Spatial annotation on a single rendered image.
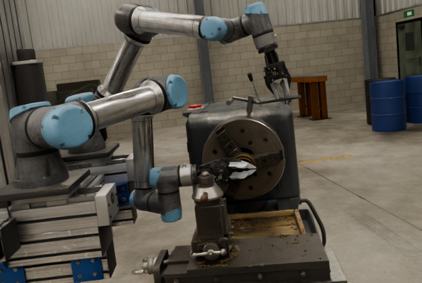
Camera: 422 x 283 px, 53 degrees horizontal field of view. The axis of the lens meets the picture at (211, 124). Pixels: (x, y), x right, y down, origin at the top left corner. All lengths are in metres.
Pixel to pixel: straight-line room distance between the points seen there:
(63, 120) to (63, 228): 0.33
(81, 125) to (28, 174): 0.22
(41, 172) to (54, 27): 10.69
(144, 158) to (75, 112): 0.46
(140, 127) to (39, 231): 0.49
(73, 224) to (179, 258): 0.34
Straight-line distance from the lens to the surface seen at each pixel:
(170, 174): 1.44
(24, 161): 1.30
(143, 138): 1.53
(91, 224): 1.28
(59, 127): 1.14
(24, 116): 1.27
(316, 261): 1.05
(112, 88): 1.81
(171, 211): 1.48
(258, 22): 1.47
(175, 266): 1.11
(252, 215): 1.56
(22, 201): 1.32
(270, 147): 1.60
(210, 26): 1.38
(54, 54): 11.80
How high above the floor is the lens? 1.43
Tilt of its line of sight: 7 degrees down
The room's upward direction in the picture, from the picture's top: 6 degrees counter-clockwise
